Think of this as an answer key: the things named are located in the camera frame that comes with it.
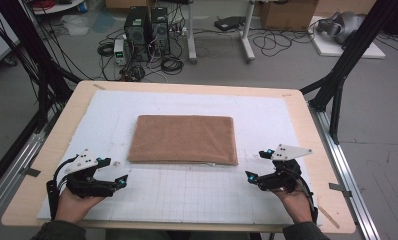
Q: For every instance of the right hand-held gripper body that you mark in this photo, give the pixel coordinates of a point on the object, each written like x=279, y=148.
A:
x=283, y=180

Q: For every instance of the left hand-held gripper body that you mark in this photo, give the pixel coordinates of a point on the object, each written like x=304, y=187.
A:
x=87, y=186

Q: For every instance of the brown towel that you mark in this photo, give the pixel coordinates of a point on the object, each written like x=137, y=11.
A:
x=183, y=140

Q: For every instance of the person's left hand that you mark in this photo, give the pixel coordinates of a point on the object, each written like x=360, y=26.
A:
x=72, y=206

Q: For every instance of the person's right hand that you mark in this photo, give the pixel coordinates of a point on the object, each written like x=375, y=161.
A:
x=298, y=206

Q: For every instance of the grey tape piece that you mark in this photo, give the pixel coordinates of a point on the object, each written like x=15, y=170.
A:
x=338, y=188
x=32, y=172

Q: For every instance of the white foam mat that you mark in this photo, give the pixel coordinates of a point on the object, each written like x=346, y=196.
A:
x=187, y=196

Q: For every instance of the tan tape piece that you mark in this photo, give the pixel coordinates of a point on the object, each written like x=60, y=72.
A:
x=99, y=86

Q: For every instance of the grey power supply unit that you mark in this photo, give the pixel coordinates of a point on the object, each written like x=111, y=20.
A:
x=119, y=51

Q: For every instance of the white desk leg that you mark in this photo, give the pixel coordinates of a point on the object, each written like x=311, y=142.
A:
x=191, y=36
x=247, y=36

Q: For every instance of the white floor board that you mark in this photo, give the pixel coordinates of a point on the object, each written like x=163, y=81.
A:
x=330, y=48

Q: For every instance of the flat black device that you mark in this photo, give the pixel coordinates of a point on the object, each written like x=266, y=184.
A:
x=228, y=23

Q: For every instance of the black computer tower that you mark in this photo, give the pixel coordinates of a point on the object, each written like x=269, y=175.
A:
x=137, y=30
x=160, y=31

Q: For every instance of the clear plastic sheet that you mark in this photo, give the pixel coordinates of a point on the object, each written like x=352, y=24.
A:
x=75, y=26

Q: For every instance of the large cardboard box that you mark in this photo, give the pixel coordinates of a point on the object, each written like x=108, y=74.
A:
x=287, y=15

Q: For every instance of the grey rounded device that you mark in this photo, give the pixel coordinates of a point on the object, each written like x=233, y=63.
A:
x=345, y=23

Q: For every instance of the white round table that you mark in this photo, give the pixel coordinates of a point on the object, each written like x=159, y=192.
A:
x=58, y=7

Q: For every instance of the aluminium rail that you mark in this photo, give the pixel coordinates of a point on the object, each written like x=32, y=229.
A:
x=17, y=166
x=340, y=160

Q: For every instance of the black metal frame stand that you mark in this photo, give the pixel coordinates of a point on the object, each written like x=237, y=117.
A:
x=353, y=50
x=30, y=43

